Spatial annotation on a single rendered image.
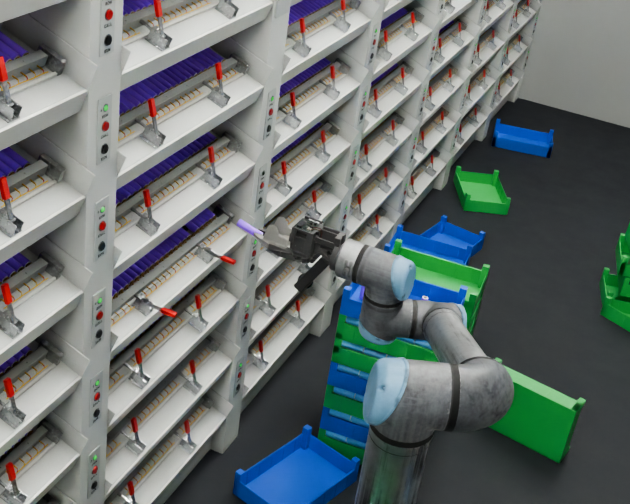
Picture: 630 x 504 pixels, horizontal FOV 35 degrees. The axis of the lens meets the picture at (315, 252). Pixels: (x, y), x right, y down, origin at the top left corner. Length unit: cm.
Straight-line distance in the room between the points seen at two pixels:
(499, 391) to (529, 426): 142
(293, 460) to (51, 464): 102
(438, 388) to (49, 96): 79
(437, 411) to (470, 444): 145
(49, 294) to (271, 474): 122
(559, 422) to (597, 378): 54
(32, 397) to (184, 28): 76
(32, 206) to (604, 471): 206
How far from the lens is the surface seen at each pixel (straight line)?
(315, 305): 335
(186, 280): 230
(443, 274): 315
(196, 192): 224
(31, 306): 183
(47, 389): 196
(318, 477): 291
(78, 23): 169
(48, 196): 176
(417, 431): 173
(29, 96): 164
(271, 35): 232
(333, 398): 287
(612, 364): 372
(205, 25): 206
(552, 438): 315
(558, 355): 367
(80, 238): 184
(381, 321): 225
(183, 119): 210
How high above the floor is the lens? 196
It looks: 30 degrees down
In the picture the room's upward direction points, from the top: 9 degrees clockwise
